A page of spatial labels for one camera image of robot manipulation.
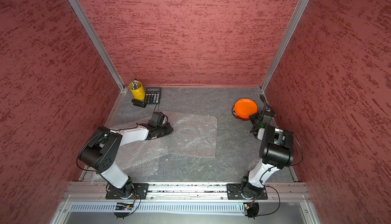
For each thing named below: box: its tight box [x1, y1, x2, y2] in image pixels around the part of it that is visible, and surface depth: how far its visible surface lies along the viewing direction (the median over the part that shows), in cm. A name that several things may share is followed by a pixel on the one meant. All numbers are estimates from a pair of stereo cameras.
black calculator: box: [144, 87, 161, 105], surface depth 115 cm
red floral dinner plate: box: [232, 102, 250, 121], surface depth 103 cm
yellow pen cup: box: [128, 80, 146, 101], surface depth 109 cm
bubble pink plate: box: [116, 119, 174, 170], surface depth 88 cm
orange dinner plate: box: [234, 98, 258, 119], surface depth 104 cm
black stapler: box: [131, 98, 148, 108], surface depth 111 cm
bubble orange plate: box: [158, 110, 218, 159], surface depth 94 cm
